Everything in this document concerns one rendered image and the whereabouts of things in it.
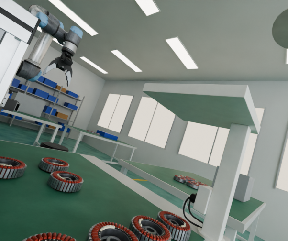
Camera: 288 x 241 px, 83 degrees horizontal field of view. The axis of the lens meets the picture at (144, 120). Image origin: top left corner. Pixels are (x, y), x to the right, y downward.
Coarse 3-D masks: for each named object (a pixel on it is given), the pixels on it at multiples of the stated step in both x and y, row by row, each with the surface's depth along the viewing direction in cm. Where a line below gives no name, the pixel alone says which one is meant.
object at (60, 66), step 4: (64, 48) 95; (68, 52) 97; (72, 52) 98; (60, 56) 99; (72, 56) 101; (60, 60) 94; (56, 64) 95; (60, 64) 94; (64, 64) 96; (60, 68) 100; (64, 68) 96; (68, 68) 98
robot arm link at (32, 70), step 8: (48, 16) 121; (40, 40) 124; (48, 40) 127; (40, 48) 124; (32, 56) 123; (40, 56) 126; (24, 64) 120; (32, 64) 122; (24, 72) 120; (32, 72) 124; (40, 72) 129; (32, 80) 127
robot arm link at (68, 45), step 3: (63, 42) 96; (66, 42) 96; (69, 42) 96; (63, 45) 96; (66, 45) 95; (69, 45) 96; (72, 45) 96; (75, 45) 98; (69, 48) 96; (72, 48) 97; (75, 48) 98; (72, 51) 98; (75, 51) 99
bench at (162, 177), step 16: (144, 176) 137; (160, 176) 142; (192, 176) 231; (176, 192) 116; (192, 192) 123; (192, 208) 274; (240, 208) 125; (256, 208) 151; (240, 224) 89; (256, 224) 216; (240, 240) 221
